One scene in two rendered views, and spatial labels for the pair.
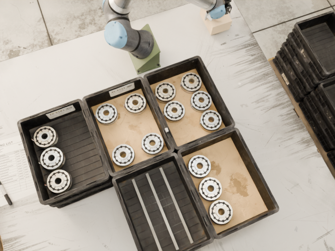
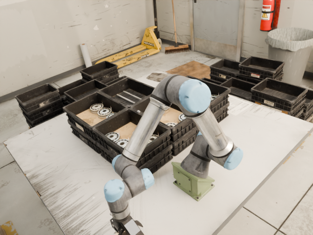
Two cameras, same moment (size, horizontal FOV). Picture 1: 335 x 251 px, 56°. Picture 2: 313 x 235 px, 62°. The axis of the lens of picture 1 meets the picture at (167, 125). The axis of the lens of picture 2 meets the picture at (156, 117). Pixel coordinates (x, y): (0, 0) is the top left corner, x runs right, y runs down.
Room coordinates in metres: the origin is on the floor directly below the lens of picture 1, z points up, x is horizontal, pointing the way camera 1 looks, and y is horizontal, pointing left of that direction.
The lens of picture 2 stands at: (1.87, -0.19, 1.83)
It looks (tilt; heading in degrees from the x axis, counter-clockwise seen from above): 34 degrees down; 168
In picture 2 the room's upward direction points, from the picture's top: 7 degrees counter-clockwise
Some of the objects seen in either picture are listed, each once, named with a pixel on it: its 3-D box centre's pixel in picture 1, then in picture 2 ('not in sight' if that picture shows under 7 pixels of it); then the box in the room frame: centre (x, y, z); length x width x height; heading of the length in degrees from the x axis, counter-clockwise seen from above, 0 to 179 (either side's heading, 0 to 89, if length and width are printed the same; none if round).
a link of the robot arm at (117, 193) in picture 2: not in sight; (116, 195); (1.19, -0.23, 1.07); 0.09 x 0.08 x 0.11; 108
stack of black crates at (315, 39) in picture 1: (313, 60); not in sight; (1.23, -0.98, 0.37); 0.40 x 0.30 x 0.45; 26
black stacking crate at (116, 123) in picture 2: (187, 105); (132, 137); (0.60, -0.09, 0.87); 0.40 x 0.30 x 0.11; 27
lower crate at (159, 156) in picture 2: not in sight; (134, 150); (0.60, -0.09, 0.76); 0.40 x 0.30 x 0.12; 27
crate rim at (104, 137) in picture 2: (188, 100); (130, 130); (0.60, -0.09, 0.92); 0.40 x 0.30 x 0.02; 27
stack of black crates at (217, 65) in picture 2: not in sight; (229, 78); (-0.80, 1.37, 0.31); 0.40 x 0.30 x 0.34; 26
